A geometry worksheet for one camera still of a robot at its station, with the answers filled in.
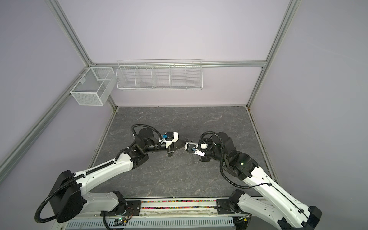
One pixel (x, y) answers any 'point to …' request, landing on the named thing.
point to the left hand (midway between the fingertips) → (188, 144)
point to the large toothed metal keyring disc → (192, 159)
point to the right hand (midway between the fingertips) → (195, 141)
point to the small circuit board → (120, 222)
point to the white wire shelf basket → (159, 74)
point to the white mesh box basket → (93, 87)
